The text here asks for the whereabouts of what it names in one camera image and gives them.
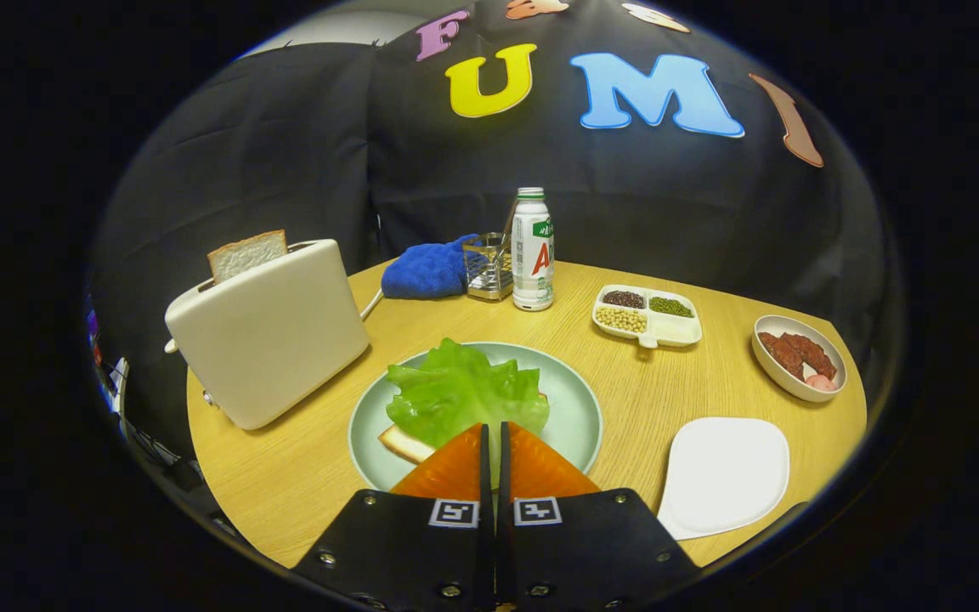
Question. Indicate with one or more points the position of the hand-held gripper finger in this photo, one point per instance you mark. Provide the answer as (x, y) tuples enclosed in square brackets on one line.
[(486, 463), (504, 467)]

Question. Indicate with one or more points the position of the green lettuce leaf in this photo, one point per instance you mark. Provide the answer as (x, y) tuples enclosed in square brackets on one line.
[(460, 391)]

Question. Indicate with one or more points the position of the toasted bread slice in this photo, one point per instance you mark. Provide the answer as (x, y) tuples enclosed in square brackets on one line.
[(247, 253)]

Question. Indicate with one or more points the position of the plain bread slice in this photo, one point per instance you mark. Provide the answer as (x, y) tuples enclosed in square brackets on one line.
[(400, 442)]

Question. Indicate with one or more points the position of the pale green plate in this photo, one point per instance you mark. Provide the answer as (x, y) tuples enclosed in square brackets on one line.
[(574, 408)]

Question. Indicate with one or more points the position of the pile of yellow soybeans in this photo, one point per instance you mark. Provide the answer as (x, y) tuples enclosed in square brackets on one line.
[(620, 320)]

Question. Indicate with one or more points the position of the blue cloth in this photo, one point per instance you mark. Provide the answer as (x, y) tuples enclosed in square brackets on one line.
[(426, 270)]

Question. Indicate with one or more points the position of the pile of dark red beans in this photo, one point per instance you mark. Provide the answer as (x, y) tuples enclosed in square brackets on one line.
[(623, 298)]

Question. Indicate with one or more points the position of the white divided dish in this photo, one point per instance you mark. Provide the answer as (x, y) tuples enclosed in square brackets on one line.
[(664, 330)]

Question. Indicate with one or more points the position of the white bottle green cap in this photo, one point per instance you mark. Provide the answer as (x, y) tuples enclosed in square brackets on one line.
[(532, 255)]

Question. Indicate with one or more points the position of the white square plate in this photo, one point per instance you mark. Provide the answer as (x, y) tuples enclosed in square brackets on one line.
[(723, 476)]

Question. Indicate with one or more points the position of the pile of green beans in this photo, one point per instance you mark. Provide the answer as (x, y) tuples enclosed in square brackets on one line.
[(671, 307)]

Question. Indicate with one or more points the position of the brown chopstick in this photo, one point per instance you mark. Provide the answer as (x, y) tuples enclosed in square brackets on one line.
[(509, 223)]

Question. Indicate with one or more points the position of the cream white toaster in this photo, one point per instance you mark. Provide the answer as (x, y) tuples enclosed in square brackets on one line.
[(277, 331)]

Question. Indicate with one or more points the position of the white bowl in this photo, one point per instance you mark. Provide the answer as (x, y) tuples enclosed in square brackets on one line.
[(774, 374)]

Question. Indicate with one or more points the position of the red meat slices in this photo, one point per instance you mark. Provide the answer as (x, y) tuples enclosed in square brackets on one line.
[(795, 353)]

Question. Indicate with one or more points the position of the pink round food piece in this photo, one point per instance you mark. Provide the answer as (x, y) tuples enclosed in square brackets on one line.
[(821, 382)]

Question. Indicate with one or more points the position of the black backdrop cloth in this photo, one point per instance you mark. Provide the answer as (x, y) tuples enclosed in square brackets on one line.
[(285, 153)]

